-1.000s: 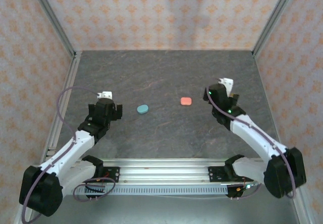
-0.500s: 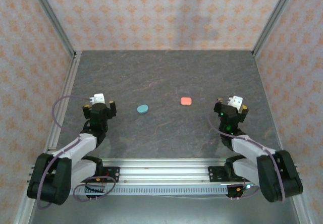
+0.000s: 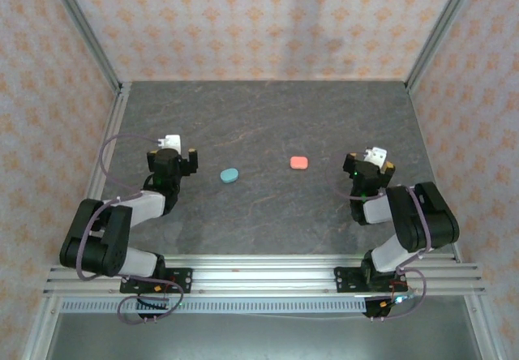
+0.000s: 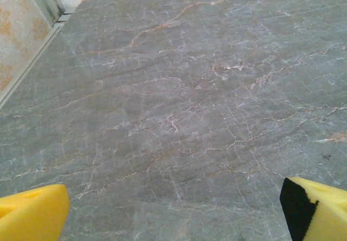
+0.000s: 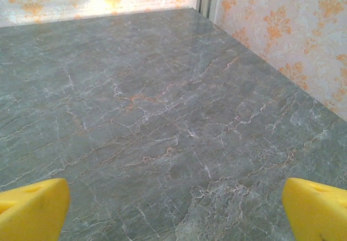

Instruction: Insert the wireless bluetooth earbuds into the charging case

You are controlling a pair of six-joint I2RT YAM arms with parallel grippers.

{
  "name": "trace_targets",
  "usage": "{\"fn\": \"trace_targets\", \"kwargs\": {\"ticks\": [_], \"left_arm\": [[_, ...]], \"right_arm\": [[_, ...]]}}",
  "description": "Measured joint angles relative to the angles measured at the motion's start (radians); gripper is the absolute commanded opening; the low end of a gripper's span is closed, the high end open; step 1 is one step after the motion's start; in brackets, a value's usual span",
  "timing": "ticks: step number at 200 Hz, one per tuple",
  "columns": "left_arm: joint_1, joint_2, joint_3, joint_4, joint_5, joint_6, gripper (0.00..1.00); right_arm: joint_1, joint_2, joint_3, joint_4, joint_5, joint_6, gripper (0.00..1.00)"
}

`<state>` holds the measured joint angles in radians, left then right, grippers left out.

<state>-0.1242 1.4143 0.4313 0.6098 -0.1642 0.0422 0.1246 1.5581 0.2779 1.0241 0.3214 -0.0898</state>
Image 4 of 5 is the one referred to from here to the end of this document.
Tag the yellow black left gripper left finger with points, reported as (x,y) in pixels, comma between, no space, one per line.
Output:
(29,216)

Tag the aluminium side frame rail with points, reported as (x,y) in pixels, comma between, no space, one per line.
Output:
(32,59)

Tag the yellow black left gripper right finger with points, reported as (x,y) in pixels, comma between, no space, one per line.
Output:
(325,214)

